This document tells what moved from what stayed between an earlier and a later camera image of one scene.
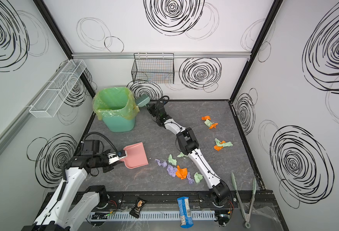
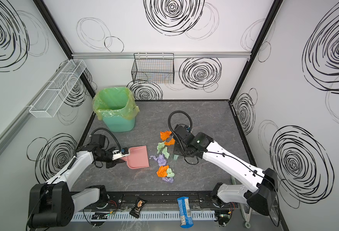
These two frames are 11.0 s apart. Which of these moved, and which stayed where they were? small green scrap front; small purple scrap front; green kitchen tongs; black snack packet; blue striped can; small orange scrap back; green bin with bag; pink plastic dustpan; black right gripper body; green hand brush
Moved: small purple scrap front; green hand brush; black right gripper body; small orange scrap back; small green scrap front
Stayed: pink plastic dustpan; green kitchen tongs; blue striped can; green bin with bag; black snack packet
